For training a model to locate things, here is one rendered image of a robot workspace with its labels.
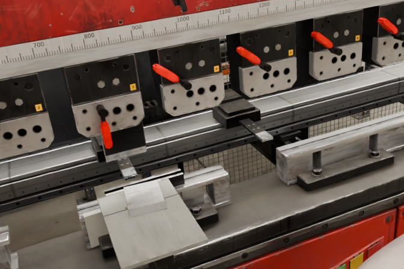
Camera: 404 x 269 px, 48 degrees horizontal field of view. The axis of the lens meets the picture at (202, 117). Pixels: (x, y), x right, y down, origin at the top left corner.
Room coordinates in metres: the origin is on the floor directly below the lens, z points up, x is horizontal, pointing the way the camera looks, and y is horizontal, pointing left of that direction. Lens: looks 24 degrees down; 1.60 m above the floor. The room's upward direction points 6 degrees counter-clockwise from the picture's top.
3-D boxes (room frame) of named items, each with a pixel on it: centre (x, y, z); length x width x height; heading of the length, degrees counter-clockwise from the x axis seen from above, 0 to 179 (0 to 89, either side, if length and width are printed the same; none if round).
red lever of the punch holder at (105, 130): (0.90, 0.21, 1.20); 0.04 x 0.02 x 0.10; 19
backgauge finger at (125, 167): (1.13, 0.24, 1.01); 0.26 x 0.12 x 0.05; 19
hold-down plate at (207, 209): (0.93, 0.13, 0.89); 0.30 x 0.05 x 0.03; 109
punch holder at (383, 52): (1.23, -0.54, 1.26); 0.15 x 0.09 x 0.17; 109
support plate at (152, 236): (0.83, 0.14, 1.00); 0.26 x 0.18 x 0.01; 19
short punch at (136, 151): (0.97, 0.19, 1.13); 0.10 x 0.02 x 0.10; 109
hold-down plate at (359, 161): (1.12, -0.40, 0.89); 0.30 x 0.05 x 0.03; 109
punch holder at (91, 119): (0.96, 0.21, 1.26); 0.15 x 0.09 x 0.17; 109
